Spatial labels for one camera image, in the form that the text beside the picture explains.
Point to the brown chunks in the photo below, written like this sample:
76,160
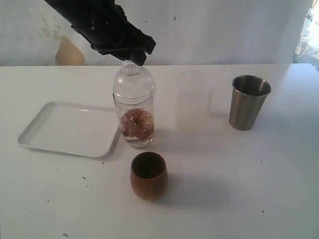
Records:
137,124

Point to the clear plastic tumbler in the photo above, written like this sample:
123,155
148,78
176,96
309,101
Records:
122,107

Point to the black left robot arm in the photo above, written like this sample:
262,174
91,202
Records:
69,7

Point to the clear dome lid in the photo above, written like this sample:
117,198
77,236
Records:
133,82

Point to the brown wooden cup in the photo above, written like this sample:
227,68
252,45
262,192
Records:
149,176

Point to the white rectangular plastic tray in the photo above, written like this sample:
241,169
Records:
70,128

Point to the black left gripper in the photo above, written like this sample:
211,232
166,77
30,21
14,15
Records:
104,24

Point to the stainless steel cup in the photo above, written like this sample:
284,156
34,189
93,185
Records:
248,95

